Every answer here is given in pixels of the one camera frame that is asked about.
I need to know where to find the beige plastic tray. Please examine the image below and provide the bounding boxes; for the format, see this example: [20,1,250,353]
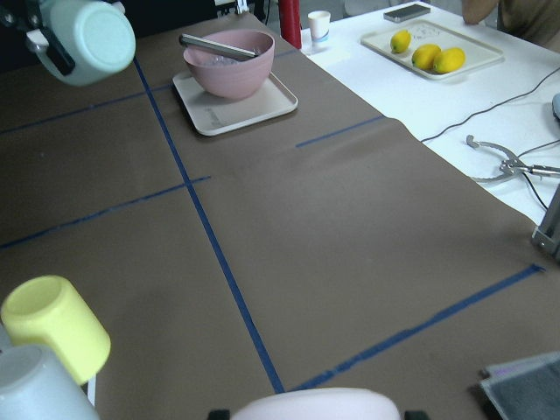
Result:
[172,72,298,137]

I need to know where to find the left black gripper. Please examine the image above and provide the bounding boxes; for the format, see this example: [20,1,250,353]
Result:
[1,0,75,75]

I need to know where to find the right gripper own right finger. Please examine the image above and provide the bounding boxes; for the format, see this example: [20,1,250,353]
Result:
[404,410,425,420]

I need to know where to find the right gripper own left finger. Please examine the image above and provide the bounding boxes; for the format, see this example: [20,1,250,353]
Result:
[207,409,230,420]

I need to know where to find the person in peach shirt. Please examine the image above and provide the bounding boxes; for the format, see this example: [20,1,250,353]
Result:
[461,0,559,53]

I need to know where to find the aluminium frame post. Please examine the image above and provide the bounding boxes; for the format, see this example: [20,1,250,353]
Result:
[531,188,560,263]

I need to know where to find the grey folded cloth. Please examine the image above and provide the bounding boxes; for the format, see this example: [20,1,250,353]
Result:
[479,352,559,419]

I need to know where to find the pink cup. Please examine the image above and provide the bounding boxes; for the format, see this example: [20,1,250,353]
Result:
[232,388,401,419]

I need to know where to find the red bottle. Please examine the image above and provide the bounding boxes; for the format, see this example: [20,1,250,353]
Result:
[278,0,302,49]

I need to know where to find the grey cup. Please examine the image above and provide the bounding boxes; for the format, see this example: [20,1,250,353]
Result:
[1,345,99,420]

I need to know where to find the smartphone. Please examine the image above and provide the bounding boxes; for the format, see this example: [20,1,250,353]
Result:
[383,3,431,23]

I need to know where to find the yellow cup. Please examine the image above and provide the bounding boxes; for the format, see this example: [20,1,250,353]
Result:
[1,275,111,386]

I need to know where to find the metal tongs in bowl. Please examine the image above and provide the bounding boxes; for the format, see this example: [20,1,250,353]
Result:
[178,34,260,60]

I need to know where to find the beige tray with lemons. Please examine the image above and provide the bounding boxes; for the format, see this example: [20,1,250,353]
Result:
[360,19,503,80]

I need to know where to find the white paper cup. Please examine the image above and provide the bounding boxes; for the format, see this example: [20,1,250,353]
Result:
[307,10,331,43]

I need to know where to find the metal jar opener tool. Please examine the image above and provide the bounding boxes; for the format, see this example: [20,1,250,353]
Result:
[466,135,559,183]

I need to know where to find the pink ribbed bowl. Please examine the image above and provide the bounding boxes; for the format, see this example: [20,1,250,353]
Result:
[179,29,276,100]

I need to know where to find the mint green cup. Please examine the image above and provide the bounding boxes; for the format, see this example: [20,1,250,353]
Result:
[38,1,136,87]

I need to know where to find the lemon on tray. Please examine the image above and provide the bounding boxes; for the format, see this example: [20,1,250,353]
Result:
[432,47,466,74]
[411,44,441,71]
[390,30,412,53]

